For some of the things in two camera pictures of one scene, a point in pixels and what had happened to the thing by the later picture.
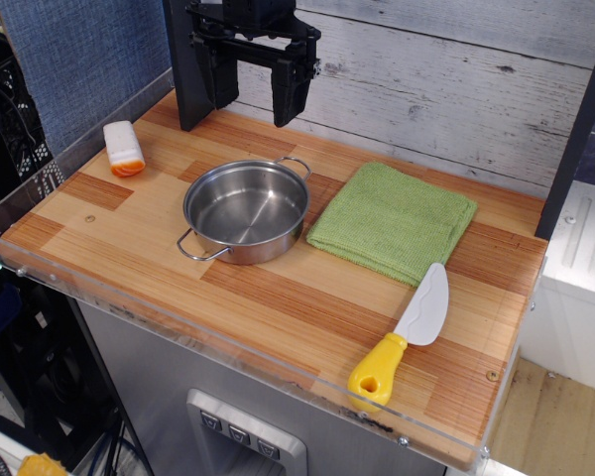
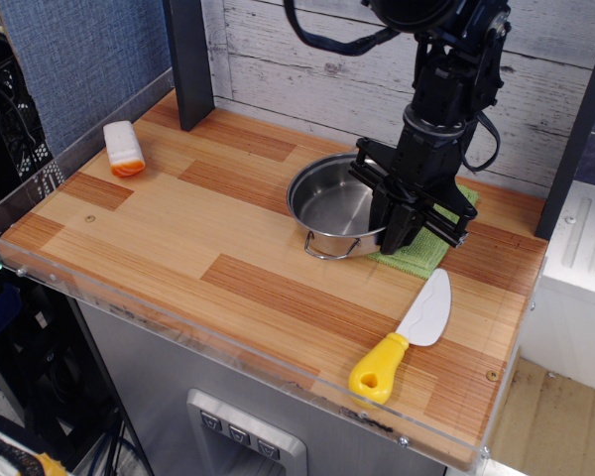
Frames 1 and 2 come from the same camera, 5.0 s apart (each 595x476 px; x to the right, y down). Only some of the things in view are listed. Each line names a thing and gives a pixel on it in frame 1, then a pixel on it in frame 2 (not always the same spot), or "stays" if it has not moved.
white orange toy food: x=124 y=149 stays
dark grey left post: x=192 y=65 stays
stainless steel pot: x=253 y=208 -> x=334 y=204
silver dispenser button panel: x=228 y=440 stays
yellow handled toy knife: x=370 y=382 stays
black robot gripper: x=262 y=31 -> x=421 y=169
